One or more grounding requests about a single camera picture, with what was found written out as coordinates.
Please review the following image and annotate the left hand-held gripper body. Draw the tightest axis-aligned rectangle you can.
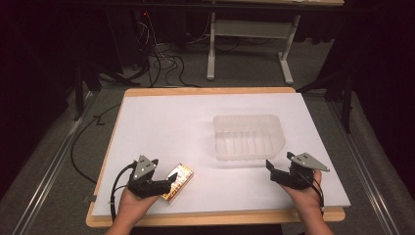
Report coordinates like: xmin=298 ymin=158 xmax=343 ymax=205
xmin=127 ymin=155 xmax=171 ymax=199

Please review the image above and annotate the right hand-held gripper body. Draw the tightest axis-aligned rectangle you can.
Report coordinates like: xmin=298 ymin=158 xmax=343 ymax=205
xmin=270 ymin=152 xmax=331 ymax=191

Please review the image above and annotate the gold and red snack packet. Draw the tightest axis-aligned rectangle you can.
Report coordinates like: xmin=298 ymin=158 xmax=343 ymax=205
xmin=161 ymin=163 xmax=195 ymax=205

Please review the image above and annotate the person's right hand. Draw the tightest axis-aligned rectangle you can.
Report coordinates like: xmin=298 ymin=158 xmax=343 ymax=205
xmin=279 ymin=169 xmax=324 ymax=212

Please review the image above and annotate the person's left hand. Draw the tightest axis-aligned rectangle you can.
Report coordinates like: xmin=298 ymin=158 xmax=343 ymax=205
xmin=116 ymin=187 xmax=161 ymax=226

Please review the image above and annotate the clear plastic container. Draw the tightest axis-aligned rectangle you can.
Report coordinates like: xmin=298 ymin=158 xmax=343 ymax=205
xmin=212 ymin=114 xmax=287 ymax=162

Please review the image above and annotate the white board on wood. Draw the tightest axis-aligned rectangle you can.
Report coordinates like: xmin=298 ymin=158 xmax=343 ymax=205
xmin=91 ymin=92 xmax=352 ymax=217

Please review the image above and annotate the black stand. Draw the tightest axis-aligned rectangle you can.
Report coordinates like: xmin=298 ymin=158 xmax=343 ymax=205
xmin=296 ymin=63 xmax=356 ymax=135
xmin=71 ymin=58 xmax=142 ymax=122

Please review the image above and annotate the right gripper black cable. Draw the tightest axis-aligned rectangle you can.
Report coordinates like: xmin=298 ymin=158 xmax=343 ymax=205
xmin=301 ymin=174 xmax=326 ymax=216

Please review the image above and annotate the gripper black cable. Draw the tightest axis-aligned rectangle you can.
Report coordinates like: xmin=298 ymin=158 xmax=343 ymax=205
xmin=301 ymin=174 xmax=326 ymax=216
xmin=109 ymin=161 xmax=138 ymax=223

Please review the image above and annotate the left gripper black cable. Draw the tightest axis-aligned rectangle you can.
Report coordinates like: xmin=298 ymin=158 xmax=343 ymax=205
xmin=109 ymin=161 xmax=138 ymax=223

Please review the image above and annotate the metal floor rail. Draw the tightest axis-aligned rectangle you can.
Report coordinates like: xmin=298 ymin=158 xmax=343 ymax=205
xmin=326 ymin=99 xmax=394 ymax=235
xmin=12 ymin=91 xmax=96 ymax=235

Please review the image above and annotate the black floor cable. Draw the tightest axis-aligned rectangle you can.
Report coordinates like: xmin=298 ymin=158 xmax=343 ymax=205
xmin=69 ymin=102 xmax=122 ymax=184

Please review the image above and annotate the tangle of background cables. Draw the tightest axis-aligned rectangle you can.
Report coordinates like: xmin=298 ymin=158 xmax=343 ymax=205
xmin=131 ymin=9 xmax=209 ymax=89

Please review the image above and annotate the white metal desk frame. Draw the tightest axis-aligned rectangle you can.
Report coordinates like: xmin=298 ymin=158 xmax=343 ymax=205
xmin=206 ymin=0 xmax=346 ymax=86

